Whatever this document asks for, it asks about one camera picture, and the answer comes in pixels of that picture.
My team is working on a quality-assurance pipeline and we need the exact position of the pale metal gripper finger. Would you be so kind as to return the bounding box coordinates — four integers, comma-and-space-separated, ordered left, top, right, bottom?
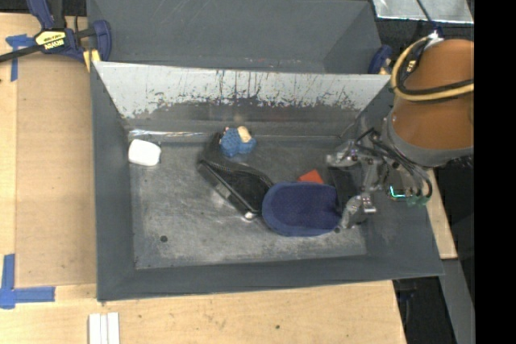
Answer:
324, 150, 358, 211
334, 192, 378, 234

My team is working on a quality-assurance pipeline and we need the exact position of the orange-red flat piece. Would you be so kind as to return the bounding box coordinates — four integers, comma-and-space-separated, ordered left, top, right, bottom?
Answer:
297, 168, 326, 186

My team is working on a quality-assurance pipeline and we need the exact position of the dark blue oval cloth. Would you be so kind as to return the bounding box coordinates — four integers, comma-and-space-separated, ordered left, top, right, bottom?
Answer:
261, 180, 344, 238

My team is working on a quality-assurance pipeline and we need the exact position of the black mesh pouch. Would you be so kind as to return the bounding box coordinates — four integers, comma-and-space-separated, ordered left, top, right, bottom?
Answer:
196, 158, 276, 220

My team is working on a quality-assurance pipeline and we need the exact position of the blue toy animal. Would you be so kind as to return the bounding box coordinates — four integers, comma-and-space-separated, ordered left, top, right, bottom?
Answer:
218, 125, 258, 159

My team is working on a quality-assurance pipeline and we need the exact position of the grey metal bin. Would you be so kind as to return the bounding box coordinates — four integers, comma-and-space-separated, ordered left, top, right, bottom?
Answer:
84, 0, 446, 301

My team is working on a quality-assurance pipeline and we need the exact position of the white rounded block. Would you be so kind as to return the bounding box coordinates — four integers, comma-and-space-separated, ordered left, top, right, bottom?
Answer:
127, 138, 163, 168

